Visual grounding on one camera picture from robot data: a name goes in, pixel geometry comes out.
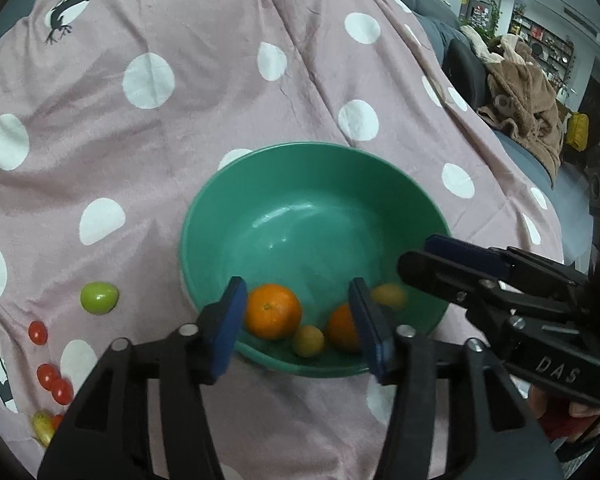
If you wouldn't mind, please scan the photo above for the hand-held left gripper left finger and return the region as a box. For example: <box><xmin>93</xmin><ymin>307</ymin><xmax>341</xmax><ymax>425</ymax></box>
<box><xmin>37</xmin><ymin>276</ymin><xmax>248</xmax><ymax>480</ymax></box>

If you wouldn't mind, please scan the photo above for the orange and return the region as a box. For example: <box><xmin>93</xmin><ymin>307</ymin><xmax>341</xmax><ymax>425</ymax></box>
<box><xmin>244</xmin><ymin>283</ymin><xmax>303</xmax><ymax>341</ymax></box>
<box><xmin>326</xmin><ymin>304</ymin><xmax>363</xmax><ymax>353</ymax></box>

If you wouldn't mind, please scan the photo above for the pink polka dot blanket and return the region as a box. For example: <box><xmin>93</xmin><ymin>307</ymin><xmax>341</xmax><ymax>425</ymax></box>
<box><xmin>0</xmin><ymin>0</ymin><xmax>566</xmax><ymax>480</ymax></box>

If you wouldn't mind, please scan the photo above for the wall shelf with items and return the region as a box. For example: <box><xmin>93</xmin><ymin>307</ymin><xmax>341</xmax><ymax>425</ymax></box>
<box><xmin>459</xmin><ymin>0</ymin><xmax>577</xmax><ymax>88</ymax></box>

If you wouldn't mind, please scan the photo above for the green fruit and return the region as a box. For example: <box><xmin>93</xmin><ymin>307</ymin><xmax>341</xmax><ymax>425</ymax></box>
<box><xmin>80</xmin><ymin>281</ymin><xmax>119</xmax><ymax>316</ymax></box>

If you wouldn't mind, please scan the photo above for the yellow bag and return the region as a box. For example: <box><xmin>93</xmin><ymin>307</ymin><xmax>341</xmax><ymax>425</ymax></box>
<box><xmin>565</xmin><ymin>112</ymin><xmax>591</xmax><ymax>152</ymax></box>

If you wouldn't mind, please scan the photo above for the green bowl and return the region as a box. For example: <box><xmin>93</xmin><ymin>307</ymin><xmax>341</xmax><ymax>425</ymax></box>
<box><xmin>180</xmin><ymin>141</ymin><xmax>453</xmax><ymax>378</ymax></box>

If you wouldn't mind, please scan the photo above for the black cushion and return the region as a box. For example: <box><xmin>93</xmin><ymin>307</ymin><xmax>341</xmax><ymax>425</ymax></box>
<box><xmin>442</xmin><ymin>39</ymin><xmax>492</xmax><ymax>111</ymax></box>

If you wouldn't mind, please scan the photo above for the small yellow fruit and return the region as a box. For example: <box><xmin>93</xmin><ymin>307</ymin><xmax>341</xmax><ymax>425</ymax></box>
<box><xmin>292</xmin><ymin>325</ymin><xmax>326</xmax><ymax>358</ymax></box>
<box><xmin>370</xmin><ymin>283</ymin><xmax>407</xmax><ymax>311</ymax></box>
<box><xmin>32</xmin><ymin>410</ymin><xmax>57</xmax><ymax>447</ymax></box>

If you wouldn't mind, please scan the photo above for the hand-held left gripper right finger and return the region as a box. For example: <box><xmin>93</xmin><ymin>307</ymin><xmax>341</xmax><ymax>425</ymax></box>
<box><xmin>347</xmin><ymin>277</ymin><xmax>563</xmax><ymax>480</ymax></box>

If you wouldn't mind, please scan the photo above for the person's right hand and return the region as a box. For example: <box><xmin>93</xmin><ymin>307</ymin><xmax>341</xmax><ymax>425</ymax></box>
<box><xmin>530</xmin><ymin>385</ymin><xmax>600</xmax><ymax>443</ymax></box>

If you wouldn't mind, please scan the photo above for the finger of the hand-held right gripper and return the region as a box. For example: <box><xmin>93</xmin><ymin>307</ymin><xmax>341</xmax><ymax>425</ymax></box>
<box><xmin>424</xmin><ymin>233</ymin><xmax>593</xmax><ymax>288</ymax></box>
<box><xmin>396</xmin><ymin>251</ymin><xmax>583</xmax><ymax>313</ymax></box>

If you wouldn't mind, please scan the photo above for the brown fleece blanket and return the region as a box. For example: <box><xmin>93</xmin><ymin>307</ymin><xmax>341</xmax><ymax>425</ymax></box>
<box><xmin>476</xmin><ymin>35</ymin><xmax>564</xmax><ymax>189</ymax></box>

